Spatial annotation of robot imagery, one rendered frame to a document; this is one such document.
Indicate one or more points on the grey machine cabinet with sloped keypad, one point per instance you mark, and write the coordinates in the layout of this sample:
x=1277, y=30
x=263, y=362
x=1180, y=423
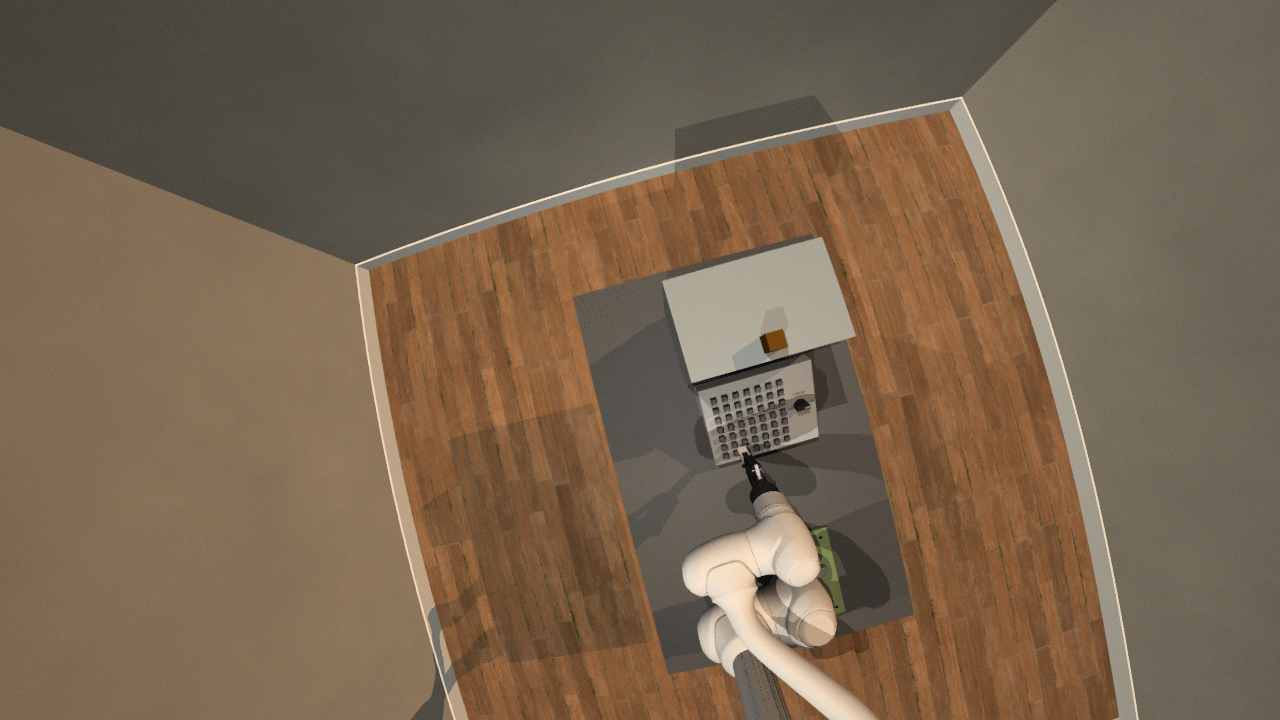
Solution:
x=716, y=317

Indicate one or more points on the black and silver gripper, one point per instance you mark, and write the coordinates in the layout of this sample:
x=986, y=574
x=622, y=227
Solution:
x=754, y=473

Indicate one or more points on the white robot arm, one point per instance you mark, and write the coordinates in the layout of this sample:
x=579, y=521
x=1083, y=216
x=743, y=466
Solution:
x=725, y=569

